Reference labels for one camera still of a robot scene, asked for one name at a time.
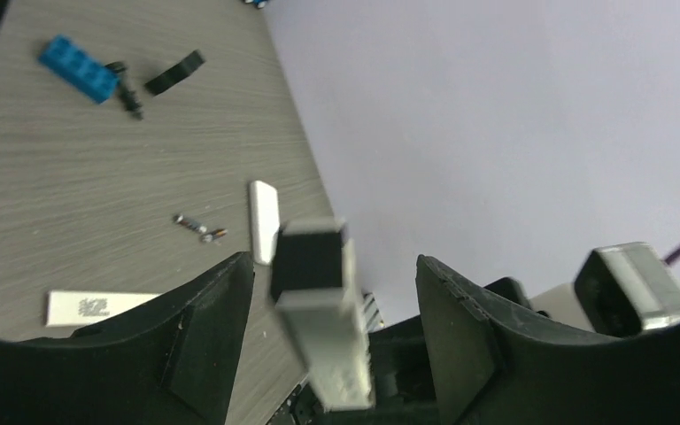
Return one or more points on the white remote control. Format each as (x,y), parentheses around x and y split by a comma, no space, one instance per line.
(320,305)

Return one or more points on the white rectangular box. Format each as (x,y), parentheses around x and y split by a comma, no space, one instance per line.
(77,308)

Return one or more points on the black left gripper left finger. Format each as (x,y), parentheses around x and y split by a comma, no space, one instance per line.
(171,360)

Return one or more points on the blue toy brick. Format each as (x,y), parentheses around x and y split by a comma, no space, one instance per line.
(75,66)

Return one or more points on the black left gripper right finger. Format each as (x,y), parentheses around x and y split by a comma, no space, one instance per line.
(495,362)

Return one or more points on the black screw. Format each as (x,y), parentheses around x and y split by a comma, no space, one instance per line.
(125,94)

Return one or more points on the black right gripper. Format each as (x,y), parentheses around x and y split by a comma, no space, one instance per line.
(402,380)

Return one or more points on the small black blue box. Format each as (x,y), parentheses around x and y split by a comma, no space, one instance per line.
(175,74)

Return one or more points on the blue toy car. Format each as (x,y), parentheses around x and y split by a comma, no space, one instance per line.
(259,4)

